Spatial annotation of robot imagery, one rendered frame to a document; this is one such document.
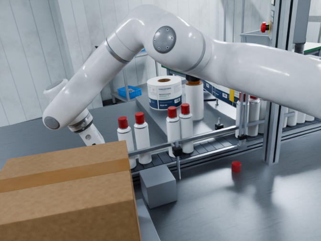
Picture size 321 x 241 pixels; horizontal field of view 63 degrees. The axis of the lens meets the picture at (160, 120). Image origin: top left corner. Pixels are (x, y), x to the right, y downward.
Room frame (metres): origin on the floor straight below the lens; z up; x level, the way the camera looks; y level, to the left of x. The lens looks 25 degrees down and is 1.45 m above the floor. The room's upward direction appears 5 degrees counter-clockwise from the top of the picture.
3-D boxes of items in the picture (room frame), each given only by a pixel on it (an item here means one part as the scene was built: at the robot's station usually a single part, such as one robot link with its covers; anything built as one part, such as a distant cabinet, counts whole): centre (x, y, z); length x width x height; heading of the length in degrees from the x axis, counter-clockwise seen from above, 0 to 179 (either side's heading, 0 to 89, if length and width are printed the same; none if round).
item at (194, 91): (1.24, -0.18, 1.03); 0.09 x 0.09 x 0.30
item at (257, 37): (3.09, -1.34, 0.91); 0.60 x 0.40 x 0.22; 122
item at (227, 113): (1.45, -0.32, 0.86); 0.80 x 0.67 x 0.05; 107
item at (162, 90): (1.48, -0.04, 0.95); 0.20 x 0.20 x 0.14
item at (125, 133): (0.85, 0.13, 0.98); 0.05 x 0.05 x 0.20
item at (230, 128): (0.87, -0.07, 0.95); 1.07 x 0.01 x 0.01; 107
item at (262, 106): (1.03, -0.44, 0.98); 0.05 x 0.05 x 0.20
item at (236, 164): (0.83, -0.27, 0.85); 0.03 x 0.03 x 0.03
